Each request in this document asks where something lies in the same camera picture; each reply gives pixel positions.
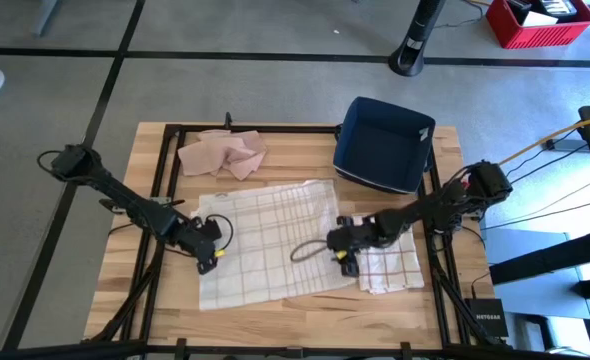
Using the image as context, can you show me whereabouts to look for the black metal table frame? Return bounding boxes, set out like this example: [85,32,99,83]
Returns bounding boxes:
[82,112,506,360]

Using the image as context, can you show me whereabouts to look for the yellow cable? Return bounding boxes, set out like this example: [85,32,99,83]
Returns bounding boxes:
[497,112,590,169]

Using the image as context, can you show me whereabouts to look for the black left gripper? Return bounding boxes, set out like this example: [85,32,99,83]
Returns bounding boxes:
[174,218,224,276]

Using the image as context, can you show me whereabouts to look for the white box in crate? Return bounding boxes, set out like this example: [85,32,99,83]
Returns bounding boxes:
[521,10,560,27]

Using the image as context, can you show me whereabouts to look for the white towel red checks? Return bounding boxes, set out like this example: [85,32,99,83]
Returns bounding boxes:
[349,213,425,296]

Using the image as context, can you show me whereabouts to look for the red plastic crate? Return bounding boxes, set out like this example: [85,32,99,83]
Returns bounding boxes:
[485,0,590,50]

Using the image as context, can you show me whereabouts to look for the navy fabric basket white stripe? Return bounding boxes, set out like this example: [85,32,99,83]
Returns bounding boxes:
[332,96,437,195]

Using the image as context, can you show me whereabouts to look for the right wrist camera cable loop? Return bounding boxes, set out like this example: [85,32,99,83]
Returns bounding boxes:
[289,239,330,264]

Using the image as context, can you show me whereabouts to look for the white towel grey checks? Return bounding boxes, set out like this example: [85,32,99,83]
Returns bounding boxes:
[190,178,359,312]

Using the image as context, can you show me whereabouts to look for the grey metal post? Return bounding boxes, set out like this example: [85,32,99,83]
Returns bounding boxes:
[29,0,59,37]

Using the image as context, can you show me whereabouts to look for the plain pink towel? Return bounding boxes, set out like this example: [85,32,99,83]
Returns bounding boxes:
[177,128,269,182]

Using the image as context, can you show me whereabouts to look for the grey power strip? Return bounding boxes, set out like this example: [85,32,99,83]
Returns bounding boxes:
[546,138,589,153]

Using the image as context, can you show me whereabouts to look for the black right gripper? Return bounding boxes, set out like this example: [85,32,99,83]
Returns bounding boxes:
[327,215,381,279]

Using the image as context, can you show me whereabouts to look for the black Netgear network switch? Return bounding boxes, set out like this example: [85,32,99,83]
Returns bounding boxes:
[463,297,509,339]

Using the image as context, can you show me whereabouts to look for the black left wrist camera cable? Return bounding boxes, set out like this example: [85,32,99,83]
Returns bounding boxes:
[205,213,235,252]

